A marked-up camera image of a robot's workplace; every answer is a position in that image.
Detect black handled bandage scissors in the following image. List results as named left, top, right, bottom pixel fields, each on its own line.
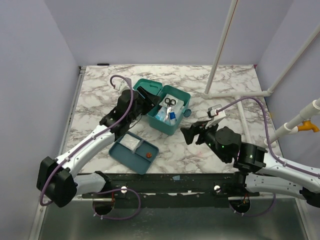
left=164, top=97, right=176, bottom=114

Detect teal medicine kit box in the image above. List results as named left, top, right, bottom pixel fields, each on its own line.
left=133, top=78, right=191, bottom=136

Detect white blue bandage roll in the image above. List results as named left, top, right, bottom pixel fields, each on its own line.
left=169, top=111, right=177, bottom=126

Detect white gauze pad packet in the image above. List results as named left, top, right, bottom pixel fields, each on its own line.
left=159, top=94, right=184, bottom=112

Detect clear zip bag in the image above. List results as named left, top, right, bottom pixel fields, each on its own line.
left=119, top=133, right=143, bottom=153

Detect teal divided tray insert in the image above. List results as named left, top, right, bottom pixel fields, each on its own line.
left=108, top=131, right=159, bottom=175

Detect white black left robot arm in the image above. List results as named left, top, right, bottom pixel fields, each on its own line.
left=36, top=86, right=161, bottom=208

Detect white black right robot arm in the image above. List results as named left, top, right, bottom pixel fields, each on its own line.
left=180, top=121, right=320, bottom=208

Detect yellow pipe fitting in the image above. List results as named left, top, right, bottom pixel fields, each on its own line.
left=297, top=119, right=320, bottom=133

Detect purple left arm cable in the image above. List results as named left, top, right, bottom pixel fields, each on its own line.
left=39, top=74, right=142, bottom=221

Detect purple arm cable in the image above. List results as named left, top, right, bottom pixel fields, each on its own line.
left=209, top=96, right=320, bottom=218
left=39, top=74, right=142, bottom=221

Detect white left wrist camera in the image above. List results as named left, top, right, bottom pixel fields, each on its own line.
left=119, top=80, right=131, bottom=93

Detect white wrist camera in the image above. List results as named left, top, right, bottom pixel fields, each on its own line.
left=119, top=80, right=131, bottom=93
left=205, top=104, right=226, bottom=129

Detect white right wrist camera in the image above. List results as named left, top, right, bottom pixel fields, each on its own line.
left=205, top=104, right=226, bottom=129

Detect white PVC pipe frame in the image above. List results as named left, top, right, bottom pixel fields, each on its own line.
left=202, top=0, right=320, bottom=147

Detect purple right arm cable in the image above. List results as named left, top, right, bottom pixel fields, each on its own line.
left=209, top=96, right=320, bottom=218

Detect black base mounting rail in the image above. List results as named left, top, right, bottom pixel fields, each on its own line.
left=82, top=173, right=259, bottom=209

